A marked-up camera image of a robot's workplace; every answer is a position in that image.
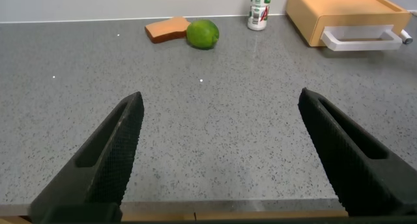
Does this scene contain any white marker pen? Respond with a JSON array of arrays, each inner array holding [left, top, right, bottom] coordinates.
[[399, 29, 414, 45]]

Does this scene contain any green lime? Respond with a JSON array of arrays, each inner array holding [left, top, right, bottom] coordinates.
[[186, 19, 220, 50]]

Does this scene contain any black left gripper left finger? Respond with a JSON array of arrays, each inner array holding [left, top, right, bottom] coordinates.
[[30, 91, 145, 224]]

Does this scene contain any yellow drawer cabinet case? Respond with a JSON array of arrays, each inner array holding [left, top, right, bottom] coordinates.
[[285, 0, 412, 48]]

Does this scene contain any white milk drink bottle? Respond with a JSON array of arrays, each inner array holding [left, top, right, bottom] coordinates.
[[247, 0, 273, 32]]

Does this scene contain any yellow drawer with white handle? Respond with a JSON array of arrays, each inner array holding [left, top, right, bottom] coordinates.
[[308, 12, 412, 52]]

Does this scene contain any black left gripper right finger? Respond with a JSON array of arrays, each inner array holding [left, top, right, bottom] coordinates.
[[297, 87, 417, 217]]

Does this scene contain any brown toast slice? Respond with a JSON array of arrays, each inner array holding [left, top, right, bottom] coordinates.
[[144, 16, 192, 44]]

